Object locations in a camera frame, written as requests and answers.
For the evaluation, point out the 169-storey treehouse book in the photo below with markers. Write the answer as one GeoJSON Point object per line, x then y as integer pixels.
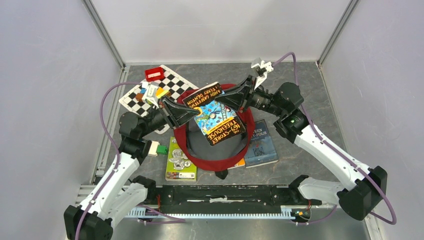
{"type": "Point", "coordinates": [216, 121]}

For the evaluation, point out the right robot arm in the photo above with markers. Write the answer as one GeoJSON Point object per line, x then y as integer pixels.
{"type": "Point", "coordinates": [359, 188]}

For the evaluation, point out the red backpack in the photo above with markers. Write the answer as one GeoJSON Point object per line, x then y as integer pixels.
{"type": "Point", "coordinates": [220, 157]}

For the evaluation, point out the green treehouse book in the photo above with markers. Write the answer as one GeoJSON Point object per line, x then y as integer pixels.
{"type": "Point", "coordinates": [178, 166]}

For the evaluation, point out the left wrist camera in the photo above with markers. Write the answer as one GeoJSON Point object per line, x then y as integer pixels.
{"type": "Point", "coordinates": [150, 94]}

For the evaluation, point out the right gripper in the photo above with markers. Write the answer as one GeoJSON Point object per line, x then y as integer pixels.
{"type": "Point", "coordinates": [241, 96]}

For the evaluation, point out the red plastic box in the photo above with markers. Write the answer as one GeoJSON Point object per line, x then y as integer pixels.
{"type": "Point", "coordinates": [154, 74]}

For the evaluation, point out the orange Roald Dahl book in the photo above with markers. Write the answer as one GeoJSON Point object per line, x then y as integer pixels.
{"type": "Point", "coordinates": [240, 163]}

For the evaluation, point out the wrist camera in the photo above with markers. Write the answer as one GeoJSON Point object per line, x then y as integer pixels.
{"type": "Point", "coordinates": [262, 69]}
{"type": "Point", "coordinates": [150, 94]}

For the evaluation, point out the toy block train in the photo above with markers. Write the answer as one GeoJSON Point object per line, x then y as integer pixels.
{"type": "Point", "coordinates": [156, 149]}

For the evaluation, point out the blue nineteen eighty-four book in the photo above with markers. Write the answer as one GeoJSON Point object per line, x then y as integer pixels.
{"type": "Point", "coordinates": [261, 150]}

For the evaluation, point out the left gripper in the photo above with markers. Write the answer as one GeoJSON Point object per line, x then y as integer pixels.
{"type": "Point", "coordinates": [177, 114]}

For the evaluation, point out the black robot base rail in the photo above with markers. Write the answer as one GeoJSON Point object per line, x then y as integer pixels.
{"type": "Point", "coordinates": [223, 199]}

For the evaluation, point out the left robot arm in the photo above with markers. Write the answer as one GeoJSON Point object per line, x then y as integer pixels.
{"type": "Point", "coordinates": [97, 216]}

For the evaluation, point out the colourful toy block cluster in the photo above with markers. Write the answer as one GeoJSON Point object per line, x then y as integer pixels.
{"type": "Point", "coordinates": [160, 93]}

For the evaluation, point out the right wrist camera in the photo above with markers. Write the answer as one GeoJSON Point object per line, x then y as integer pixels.
{"type": "Point", "coordinates": [262, 69]}

